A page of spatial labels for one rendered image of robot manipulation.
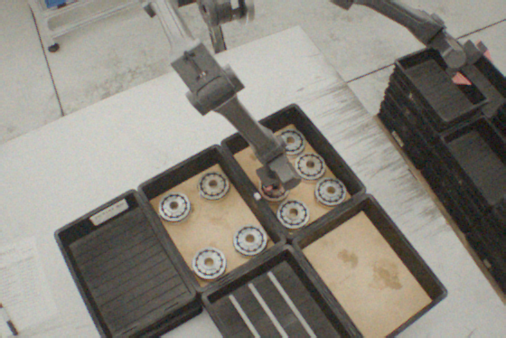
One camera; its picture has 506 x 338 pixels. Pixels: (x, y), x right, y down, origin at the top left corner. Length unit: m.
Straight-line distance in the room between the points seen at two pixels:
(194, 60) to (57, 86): 2.26
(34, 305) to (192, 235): 0.61
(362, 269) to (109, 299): 0.78
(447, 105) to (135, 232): 1.54
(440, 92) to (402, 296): 1.20
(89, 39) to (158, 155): 1.69
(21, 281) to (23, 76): 1.83
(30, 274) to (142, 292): 0.47
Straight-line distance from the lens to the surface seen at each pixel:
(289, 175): 1.32
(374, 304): 1.49
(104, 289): 1.53
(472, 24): 3.64
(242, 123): 1.10
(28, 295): 1.76
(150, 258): 1.52
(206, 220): 1.54
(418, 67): 2.48
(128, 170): 1.82
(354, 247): 1.53
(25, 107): 3.15
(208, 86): 0.97
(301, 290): 1.46
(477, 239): 2.37
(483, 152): 2.44
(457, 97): 2.43
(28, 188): 1.93
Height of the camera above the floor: 2.24
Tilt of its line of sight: 60 degrees down
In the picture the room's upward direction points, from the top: 1 degrees counter-clockwise
